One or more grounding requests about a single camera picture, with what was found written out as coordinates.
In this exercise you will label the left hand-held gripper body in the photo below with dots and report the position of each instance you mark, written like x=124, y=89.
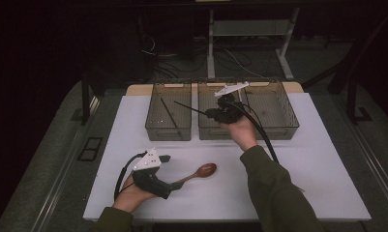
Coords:
x=149, y=182

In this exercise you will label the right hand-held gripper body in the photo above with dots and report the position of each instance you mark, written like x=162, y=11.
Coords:
x=228, y=114

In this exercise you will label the translucent grey plastic bin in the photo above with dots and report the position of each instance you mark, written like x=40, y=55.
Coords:
x=278, y=109
x=205, y=96
x=182, y=109

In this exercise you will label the brown wooden spoon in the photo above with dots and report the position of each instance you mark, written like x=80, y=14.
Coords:
x=206, y=170

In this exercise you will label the person's right hand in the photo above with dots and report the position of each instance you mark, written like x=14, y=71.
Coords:
x=243, y=133

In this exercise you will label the person's left hand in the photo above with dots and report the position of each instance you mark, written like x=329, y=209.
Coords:
x=130, y=198

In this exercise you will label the black metal stand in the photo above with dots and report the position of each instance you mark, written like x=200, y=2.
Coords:
x=352, y=96

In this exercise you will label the white metal desk frame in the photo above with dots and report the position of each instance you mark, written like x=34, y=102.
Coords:
x=211, y=48

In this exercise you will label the black floor socket frame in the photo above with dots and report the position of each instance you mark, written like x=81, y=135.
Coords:
x=91, y=149

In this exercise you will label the metal floor rail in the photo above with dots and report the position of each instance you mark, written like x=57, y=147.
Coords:
x=57, y=190
x=375, y=167

